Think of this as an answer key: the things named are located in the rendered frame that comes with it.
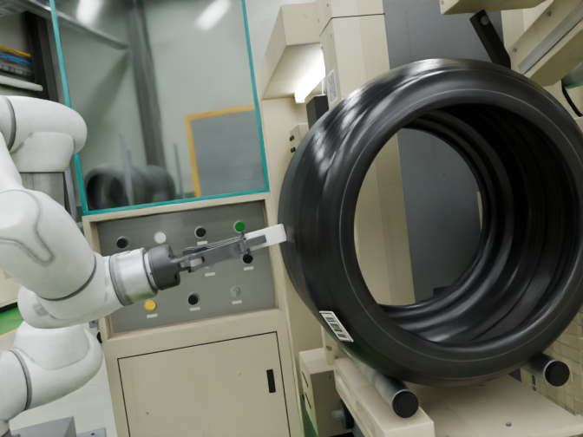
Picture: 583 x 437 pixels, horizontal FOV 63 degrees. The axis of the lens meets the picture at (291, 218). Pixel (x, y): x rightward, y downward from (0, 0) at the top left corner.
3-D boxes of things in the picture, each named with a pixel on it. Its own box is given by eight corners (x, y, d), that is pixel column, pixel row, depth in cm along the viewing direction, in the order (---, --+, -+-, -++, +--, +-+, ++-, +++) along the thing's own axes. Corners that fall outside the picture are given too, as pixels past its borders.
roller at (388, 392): (352, 328, 113) (361, 344, 114) (337, 337, 113) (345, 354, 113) (412, 387, 79) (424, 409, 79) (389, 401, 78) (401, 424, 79)
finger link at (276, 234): (244, 234, 84) (245, 235, 84) (282, 224, 85) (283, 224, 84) (249, 251, 85) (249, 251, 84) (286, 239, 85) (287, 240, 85)
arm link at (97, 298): (133, 320, 83) (104, 287, 72) (41, 348, 81) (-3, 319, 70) (125, 268, 89) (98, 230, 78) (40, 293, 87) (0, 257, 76)
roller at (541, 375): (463, 309, 117) (470, 325, 118) (448, 317, 117) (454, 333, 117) (566, 357, 83) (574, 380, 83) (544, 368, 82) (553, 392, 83)
